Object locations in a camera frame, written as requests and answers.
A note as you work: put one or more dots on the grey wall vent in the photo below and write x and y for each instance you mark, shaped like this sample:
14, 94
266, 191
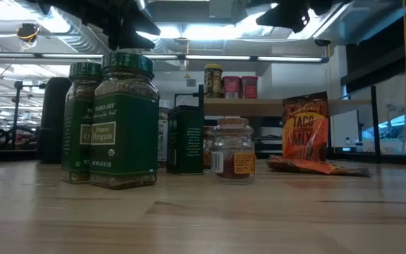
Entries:
191, 83

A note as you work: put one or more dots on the long ceiling light bar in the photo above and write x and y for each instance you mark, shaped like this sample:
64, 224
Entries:
287, 59

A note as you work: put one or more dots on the black ceiling dome camera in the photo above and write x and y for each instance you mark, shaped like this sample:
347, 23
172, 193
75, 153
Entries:
322, 43

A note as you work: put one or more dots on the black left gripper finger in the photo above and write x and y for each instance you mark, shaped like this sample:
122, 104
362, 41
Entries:
132, 42
146, 26

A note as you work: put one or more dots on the black background stand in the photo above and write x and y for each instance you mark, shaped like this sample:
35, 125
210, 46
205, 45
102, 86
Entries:
18, 106

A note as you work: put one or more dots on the green black pepper tin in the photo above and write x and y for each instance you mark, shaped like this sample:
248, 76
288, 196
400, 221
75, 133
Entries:
186, 141

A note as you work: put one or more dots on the yellow-lid chili crunch jar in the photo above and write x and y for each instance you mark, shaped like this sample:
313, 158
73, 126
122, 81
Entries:
213, 83

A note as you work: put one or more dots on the black toaster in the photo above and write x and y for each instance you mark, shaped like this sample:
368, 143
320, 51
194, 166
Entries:
52, 120

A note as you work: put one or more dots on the white-lid bagel seasoning jar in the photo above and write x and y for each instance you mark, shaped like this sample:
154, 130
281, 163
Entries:
164, 134

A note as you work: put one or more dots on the green-lid oregano glass jar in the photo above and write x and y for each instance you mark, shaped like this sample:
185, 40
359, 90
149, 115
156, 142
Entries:
77, 120
125, 141

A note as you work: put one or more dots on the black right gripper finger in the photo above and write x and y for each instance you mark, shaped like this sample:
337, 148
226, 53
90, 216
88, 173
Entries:
287, 16

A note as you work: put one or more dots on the wooden shelf board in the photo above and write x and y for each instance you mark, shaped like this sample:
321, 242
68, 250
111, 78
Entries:
245, 107

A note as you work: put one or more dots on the white background cabinet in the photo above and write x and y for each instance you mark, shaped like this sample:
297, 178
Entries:
345, 128

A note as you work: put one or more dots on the black yellow ceiling device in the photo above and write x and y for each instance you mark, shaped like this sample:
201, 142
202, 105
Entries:
28, 32

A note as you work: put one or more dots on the orange taco seasoning packet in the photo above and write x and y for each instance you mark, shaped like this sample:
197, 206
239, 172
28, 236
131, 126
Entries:
305, 134
315, 166

